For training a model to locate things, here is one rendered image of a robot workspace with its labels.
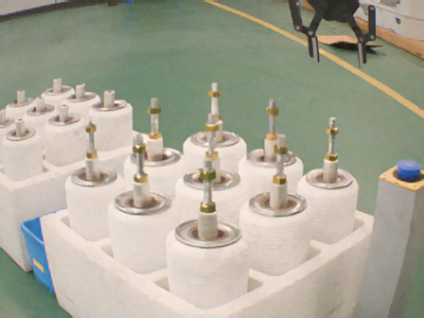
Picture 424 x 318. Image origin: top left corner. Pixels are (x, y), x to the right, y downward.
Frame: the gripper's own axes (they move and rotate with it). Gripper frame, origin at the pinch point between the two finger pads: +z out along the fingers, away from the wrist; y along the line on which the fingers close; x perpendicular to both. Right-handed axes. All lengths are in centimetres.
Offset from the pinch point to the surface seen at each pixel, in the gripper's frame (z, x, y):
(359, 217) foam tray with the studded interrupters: 25.7, -2.2, -3.6
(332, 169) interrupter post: 16.4, 1.7, 1.4
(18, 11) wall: 36, -520, 384
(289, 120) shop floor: 46, -110, 22
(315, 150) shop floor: 45, -84, 11
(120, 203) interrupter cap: 16.7, 15.4, 26.9
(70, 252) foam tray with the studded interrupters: 25.7, 15.3, 36.9
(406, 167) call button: 10.4, 15.1, -10.0
